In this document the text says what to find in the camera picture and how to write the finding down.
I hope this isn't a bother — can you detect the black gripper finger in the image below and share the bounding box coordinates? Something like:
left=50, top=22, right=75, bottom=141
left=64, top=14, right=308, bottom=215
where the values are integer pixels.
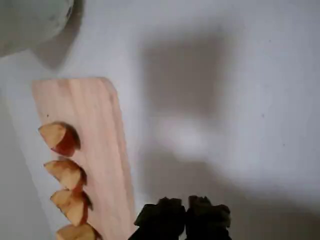
left=128, top=196, right=187, bottom=240
left=185, top=195, right=232, bottom=240

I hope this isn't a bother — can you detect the light wooden cutting board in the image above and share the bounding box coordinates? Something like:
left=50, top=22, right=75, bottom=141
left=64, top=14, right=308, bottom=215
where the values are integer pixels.
left=31, top=76, right=137, bottom=240

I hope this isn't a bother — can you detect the red-skinned apple slice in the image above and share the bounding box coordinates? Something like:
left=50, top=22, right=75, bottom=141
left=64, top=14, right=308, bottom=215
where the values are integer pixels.
left=43, top=158, right=88, bottom=192
left=49, top=188, right=94, bottom=227
left=37, top=121, right=82, bottom=158
left=55, top=223, right=102, bottom=240

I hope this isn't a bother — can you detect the white ceramic bowl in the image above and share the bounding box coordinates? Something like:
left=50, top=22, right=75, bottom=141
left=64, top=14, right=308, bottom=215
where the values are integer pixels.
left=0, top=0, right=75, bottom=59

